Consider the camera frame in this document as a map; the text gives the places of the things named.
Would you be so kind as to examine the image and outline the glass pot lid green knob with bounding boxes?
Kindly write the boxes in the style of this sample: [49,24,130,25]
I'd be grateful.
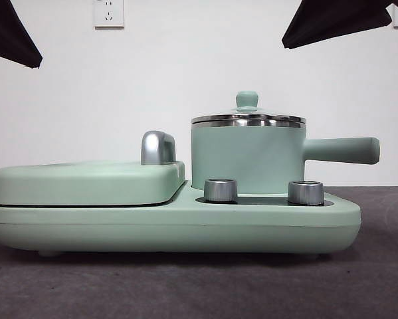
[190,91,306,126]

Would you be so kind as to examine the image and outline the mint green griddle cover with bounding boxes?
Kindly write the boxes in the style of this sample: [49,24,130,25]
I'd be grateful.
[0,160,187,205]

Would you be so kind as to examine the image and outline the silver control knob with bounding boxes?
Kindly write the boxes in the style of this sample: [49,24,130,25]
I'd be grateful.
[203,178,239,203]
[287,180,324,205]

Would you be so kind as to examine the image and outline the black control panel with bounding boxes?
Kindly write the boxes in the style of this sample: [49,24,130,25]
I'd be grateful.
[195,195,326,206]

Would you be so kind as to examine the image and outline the mint green breakfast maker base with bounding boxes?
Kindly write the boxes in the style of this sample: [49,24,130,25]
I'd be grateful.
[0,184,362,259]

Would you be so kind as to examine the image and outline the mint green handled pot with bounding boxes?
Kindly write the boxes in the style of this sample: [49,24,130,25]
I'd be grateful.
[190,120,381,196]

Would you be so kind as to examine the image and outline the silver griddle cover handle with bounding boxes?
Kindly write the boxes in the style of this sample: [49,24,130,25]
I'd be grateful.
[140,130,177,166]

